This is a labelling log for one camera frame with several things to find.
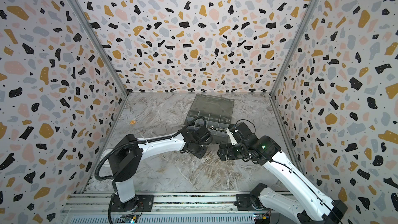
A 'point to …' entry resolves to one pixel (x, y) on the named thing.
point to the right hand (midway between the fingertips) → (222, 150)
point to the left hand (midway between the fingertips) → (203, 151)
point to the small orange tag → (132, 122)
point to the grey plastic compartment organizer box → (215, 112)
